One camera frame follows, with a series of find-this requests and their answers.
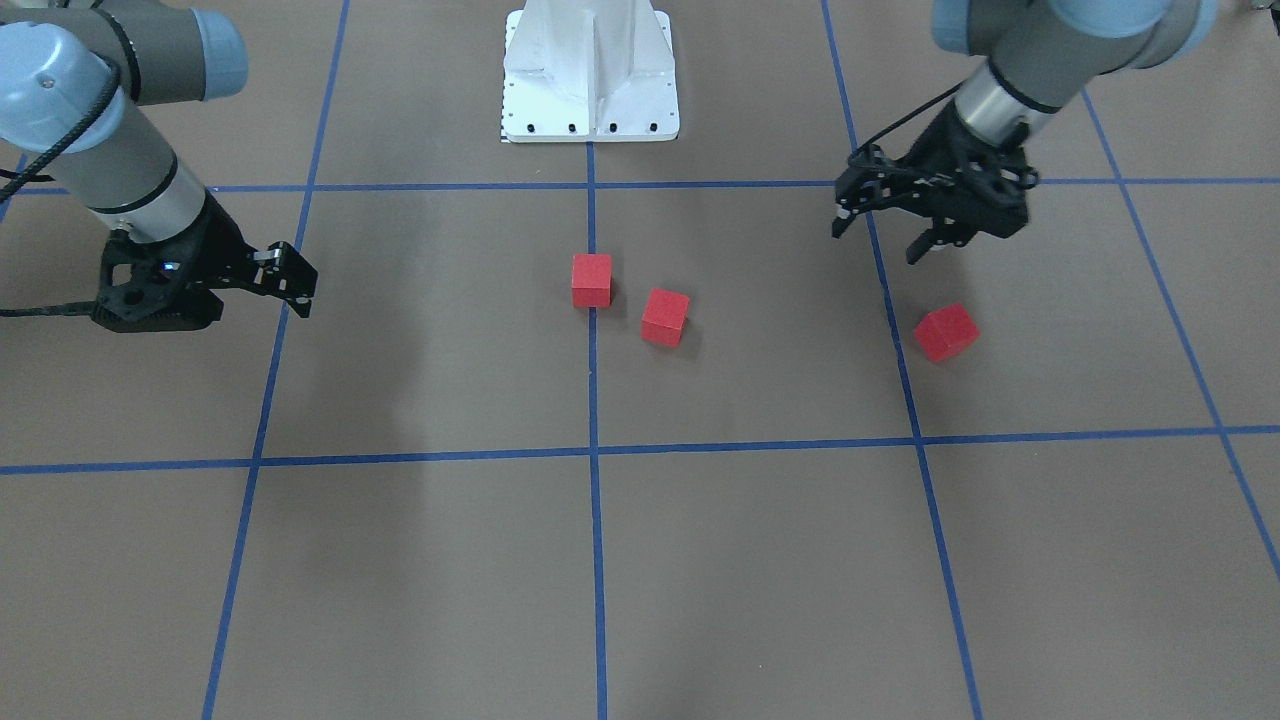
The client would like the brown paper table mat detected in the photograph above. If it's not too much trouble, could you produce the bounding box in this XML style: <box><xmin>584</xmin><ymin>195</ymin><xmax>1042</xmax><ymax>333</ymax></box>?
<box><xmin>3</xmin><ymin>1</ymin><xmax>1279</xmax><ymax>719</ymax></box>

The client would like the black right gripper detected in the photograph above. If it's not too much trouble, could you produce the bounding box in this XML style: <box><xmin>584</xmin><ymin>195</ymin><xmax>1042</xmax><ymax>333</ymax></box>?
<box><xmin>91</xmin><ymin>192</ymin><xmax>317</xmax><ymax>333</ymax></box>

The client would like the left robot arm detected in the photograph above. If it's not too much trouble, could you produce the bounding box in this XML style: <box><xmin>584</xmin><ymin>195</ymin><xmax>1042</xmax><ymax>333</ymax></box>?
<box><xmin>831</xmin><ymin>1</ymin><xmax>1219</xmax><ymax>264</ymax></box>

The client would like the red foam block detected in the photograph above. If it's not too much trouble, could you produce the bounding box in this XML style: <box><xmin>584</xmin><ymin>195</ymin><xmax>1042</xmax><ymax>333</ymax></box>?
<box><xmin>570</xmin><ymin>252</ymin><xmax>613</xmax><ymax>309</ymax></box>
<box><xmin>913</xmin><ymin>304</ymin><xmax>980</xmax><ymax>363</ymax></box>
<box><xmin>640</xmin><ymin>287</ymin><xmax>691</xmax><ymax>348</ymax></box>

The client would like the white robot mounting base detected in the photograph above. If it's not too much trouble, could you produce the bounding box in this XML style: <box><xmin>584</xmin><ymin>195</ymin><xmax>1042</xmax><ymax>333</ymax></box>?
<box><xmin>500</xmin><ymin>1</ymin><xmax>681</xmax><ymax>143</ymax></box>

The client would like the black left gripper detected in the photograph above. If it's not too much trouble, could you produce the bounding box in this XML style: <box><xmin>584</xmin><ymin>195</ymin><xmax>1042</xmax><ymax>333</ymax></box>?
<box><xmin>831</xmin><ymin>100</ymin><xmax>1033</xmax><ymax>266</ymax></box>

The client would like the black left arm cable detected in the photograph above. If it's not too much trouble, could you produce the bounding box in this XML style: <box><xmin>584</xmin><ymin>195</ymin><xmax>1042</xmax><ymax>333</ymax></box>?
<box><xmin>850</xmin><ymin>82</ymin><xmax>966</xmax><ymax>161</ymax></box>

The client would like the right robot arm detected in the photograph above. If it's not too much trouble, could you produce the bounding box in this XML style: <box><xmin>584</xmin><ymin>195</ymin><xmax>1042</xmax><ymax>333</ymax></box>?
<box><xmin>1</xmin><ymin>1</ymin><xmax>317</xmax><ymax>333</ymax></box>

